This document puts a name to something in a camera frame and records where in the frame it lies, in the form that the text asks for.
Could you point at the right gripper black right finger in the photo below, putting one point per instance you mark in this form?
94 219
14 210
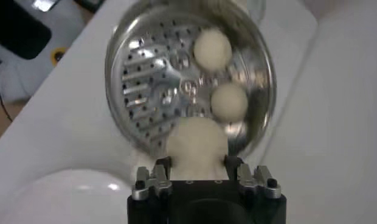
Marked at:
252 181

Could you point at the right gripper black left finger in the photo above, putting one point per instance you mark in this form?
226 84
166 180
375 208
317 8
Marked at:
159 181

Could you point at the white steamed baozi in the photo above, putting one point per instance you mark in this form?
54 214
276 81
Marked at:
229 102
197 146
212 48

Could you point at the black rounded robot base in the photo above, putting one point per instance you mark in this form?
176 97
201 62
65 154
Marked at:
18 33

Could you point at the stainless steel steamer basket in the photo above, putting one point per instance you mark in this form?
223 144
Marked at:
146 76

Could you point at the white round plate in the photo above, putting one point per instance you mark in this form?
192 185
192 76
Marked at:
70 198

